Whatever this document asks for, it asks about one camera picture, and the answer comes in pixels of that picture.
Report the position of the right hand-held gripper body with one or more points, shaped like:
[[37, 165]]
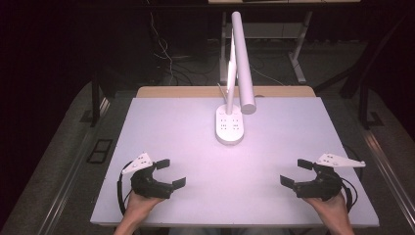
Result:
[[321, 187]]

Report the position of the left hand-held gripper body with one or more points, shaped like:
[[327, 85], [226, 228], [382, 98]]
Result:
[[148, 184]]

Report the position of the person's right hand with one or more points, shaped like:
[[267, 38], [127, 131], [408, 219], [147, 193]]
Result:
[[328, 207]]

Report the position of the person's left hand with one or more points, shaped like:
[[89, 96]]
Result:
[[140, 205]]

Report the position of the black metal stand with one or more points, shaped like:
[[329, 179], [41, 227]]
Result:
[[365, 75], [95, 98]]

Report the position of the white desk lamp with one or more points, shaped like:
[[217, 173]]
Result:
[[243, 65]]

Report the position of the black floor frame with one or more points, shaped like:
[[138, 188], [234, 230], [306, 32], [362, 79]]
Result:
[[99, 150]]

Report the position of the metal floor rail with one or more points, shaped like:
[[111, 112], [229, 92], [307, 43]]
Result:
[[391, 166], [65, 182]]

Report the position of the white metal desk frame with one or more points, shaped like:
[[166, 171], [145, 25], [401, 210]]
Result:
[[297, 49]]

